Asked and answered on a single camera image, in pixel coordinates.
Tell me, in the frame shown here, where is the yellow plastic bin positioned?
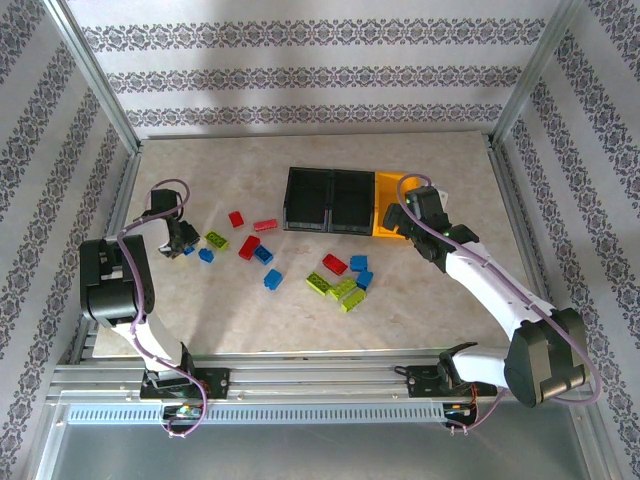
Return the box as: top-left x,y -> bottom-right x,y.
372,171 -> 419,241

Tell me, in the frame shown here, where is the aluminium side rail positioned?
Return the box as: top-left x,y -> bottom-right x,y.
487,134 -> 586,361
67,149 -> 144,364

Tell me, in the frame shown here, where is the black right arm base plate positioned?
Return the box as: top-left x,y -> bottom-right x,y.
407,364 -> 499,400

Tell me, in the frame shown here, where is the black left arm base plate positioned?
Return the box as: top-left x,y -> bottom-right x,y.
139,367 -> 231,401

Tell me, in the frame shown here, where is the aluminium front rail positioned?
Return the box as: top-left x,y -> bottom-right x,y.
47,352 -> 586,402

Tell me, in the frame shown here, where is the aluminium frame post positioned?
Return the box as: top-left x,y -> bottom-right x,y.
489,0 -> 584,146
42,0 -> 144,156

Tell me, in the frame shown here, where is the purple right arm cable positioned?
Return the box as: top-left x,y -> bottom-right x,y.
396,173 -> 604,436

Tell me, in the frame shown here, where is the grey slotted cable duct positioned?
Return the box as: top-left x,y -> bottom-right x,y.
66,403 -> 446,425

